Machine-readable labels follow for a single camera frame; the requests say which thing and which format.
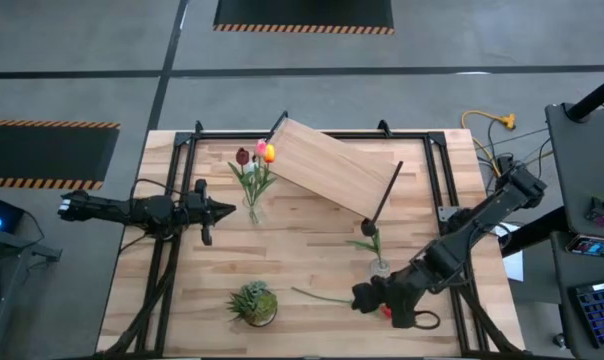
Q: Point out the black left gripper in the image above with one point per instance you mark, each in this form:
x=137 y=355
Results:
x=199 y=207

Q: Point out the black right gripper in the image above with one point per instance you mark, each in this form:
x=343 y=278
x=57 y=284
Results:
x=402 y=285

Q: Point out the red artificial tulip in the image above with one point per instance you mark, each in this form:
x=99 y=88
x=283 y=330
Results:
x=386 y=312

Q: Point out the ribbed clear glass vase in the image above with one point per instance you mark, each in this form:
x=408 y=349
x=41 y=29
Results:
x=379 y=271

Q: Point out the maroon artificial tulip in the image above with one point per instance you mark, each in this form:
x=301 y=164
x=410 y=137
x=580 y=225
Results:
x=242 y=156

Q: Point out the blackish purple artificial tulip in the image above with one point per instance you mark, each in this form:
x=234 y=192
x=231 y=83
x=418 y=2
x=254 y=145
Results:
x=368 y=227

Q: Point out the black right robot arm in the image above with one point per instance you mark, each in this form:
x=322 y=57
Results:
x=482 y=220

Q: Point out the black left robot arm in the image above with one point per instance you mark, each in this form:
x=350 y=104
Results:
x=107 y=209

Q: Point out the wooden shelf with black legs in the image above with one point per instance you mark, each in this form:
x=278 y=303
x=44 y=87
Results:
x=327 y=165

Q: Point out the succulent in black pot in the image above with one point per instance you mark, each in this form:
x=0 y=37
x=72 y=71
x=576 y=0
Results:
x=254 y=305

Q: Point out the white paper sheet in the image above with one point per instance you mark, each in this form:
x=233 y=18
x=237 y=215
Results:
x=514 y=265

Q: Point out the black slanted stand strut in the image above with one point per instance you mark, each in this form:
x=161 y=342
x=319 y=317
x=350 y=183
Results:
x=537 y=232

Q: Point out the dark grey low desk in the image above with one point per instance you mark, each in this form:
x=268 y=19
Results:
x=564 y=300

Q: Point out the black hazard-striped floor mat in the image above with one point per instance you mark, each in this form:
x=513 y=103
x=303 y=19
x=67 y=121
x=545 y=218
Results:
x=42 y=150
x=302 y=12

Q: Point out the grey metal cart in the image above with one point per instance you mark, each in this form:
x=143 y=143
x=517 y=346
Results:
x=12 y=245

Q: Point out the black phone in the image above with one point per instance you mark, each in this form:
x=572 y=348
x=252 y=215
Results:
x=592 y=246

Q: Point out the keyboard with blue keys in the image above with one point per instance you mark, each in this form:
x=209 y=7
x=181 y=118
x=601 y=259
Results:
x=602 y=312

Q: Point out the computer with blue light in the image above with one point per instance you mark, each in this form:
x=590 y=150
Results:
x=2 y=215

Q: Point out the small pink object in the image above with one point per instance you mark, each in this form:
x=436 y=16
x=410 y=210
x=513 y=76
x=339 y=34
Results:
x=603 y=220

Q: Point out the grey side desk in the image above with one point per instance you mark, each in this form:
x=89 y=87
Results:
x=582 y=165

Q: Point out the black upright pole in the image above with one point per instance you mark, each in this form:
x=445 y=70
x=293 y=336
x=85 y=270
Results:
x=594 y=97

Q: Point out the black aluminium rig frame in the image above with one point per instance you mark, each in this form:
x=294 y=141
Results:
x=222 y=135

